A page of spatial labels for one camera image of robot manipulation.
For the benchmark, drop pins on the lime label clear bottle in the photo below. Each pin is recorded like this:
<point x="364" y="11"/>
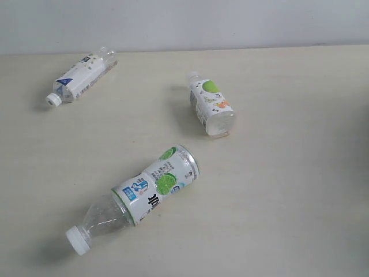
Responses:
<point x="127" y="204"/>

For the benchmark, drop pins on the blue-white label water bottle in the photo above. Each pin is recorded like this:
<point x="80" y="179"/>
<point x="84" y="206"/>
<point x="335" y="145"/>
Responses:
<point x="81" y="76"/>

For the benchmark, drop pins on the small green-apple label bottle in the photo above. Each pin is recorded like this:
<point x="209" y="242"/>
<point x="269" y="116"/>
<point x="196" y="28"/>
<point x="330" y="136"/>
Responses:
<point x="212" y="109"/>

